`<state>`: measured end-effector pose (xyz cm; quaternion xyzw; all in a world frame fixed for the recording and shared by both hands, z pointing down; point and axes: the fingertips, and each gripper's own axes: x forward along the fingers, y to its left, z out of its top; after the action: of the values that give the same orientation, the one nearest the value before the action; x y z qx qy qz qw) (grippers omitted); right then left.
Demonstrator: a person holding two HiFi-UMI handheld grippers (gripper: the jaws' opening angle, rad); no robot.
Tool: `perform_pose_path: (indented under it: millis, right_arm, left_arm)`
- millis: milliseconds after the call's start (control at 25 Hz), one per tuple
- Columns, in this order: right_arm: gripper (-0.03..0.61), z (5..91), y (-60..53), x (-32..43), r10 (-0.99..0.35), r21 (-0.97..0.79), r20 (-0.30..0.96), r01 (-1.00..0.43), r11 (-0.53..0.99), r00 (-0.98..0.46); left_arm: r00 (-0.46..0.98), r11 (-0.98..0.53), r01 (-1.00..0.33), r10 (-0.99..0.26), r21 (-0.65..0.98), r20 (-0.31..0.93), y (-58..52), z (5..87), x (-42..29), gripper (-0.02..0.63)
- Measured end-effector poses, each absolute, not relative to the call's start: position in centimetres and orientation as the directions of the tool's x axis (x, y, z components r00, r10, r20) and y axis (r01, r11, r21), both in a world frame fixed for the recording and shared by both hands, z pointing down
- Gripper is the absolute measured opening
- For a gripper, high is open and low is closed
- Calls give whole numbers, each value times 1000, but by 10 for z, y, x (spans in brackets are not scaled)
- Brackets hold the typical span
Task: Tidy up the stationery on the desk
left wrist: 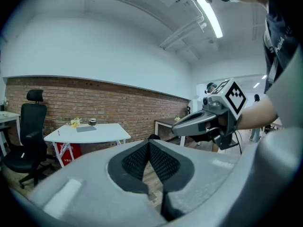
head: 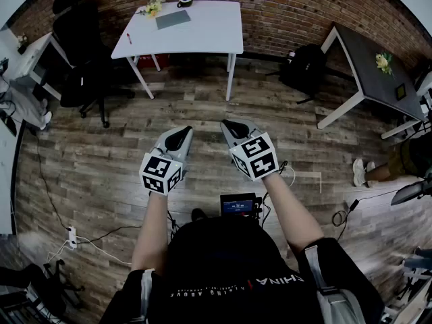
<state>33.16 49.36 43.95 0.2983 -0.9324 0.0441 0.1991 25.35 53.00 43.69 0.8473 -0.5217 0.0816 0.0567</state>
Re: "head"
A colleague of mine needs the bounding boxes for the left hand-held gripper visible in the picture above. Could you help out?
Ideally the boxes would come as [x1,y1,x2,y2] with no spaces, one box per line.
[138,125,194,196]

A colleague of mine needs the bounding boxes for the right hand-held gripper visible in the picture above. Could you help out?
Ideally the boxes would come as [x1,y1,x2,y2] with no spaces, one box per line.
[221,119,280,182]

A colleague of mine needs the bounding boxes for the grey notebook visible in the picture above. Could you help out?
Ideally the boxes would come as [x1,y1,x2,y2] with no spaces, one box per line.
[155,9,192,30]

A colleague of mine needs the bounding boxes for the person's right forearm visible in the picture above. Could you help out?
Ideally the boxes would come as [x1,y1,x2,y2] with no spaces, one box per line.
[261,172,325,252]

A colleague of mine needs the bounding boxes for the person's left forearm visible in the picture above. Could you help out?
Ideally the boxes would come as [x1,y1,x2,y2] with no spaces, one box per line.
[130,190,169,276]

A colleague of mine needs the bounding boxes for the black office chair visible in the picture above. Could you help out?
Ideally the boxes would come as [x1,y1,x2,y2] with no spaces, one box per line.
[51,0,136,129]

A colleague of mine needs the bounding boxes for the white table with black legs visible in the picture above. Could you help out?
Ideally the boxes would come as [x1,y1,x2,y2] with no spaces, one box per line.
[6,31,74,101]

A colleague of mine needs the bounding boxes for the small black monitor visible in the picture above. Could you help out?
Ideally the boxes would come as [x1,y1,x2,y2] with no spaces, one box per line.
[219,192,263,217]

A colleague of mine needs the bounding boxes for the person's left black shoe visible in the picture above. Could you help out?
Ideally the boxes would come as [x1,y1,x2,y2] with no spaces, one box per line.
[190,207,209,222]

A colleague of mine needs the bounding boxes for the red box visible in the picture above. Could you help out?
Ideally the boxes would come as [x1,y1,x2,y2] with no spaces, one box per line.
[134,54,169,70]

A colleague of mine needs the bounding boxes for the black backpack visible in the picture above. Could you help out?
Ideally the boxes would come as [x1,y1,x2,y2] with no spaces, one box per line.
[265,44,338,105]

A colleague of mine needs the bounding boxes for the person's black shirt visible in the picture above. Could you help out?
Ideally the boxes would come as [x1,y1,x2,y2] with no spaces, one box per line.
[99,214,385,324]

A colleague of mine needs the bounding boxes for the yellow flower bouquet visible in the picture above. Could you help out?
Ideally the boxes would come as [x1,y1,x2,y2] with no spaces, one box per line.
[136,0,166,18]

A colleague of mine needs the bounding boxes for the small yellow flower bunch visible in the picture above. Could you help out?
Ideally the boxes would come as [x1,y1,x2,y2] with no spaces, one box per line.
[375,51,395,78]

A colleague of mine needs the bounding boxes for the white table with black edge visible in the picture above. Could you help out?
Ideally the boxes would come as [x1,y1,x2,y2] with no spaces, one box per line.
[0,113,25,236]

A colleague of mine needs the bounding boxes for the small potted flowers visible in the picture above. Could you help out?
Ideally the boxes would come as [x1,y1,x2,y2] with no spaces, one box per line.
[16,34,30,55]

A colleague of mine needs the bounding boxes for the black wheeled stand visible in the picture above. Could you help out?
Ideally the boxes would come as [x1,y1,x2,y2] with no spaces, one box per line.
[0,260,85,320]

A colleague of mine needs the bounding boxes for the black cable with adapter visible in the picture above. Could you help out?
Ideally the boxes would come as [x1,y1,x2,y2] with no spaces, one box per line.
[332,189,401,241]

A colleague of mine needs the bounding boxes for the black floor cable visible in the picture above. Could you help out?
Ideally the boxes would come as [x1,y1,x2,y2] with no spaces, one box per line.
[33,132,72,232]

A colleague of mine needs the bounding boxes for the person's left grey shoulder strap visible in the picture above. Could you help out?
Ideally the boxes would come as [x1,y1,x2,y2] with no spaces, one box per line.
[140,268,156,324]

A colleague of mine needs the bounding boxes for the person's grey shoulder strap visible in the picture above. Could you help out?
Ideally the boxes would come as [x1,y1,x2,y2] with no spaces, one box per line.
[140,268,156,324]
[303,244,365,324]

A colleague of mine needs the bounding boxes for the person's right grey shoulder strap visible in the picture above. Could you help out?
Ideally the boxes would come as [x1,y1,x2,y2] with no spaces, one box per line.
[303,244,365,324]

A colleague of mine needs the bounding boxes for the white metal frame rack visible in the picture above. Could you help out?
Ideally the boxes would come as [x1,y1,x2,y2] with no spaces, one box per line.
[384,248,432,324]

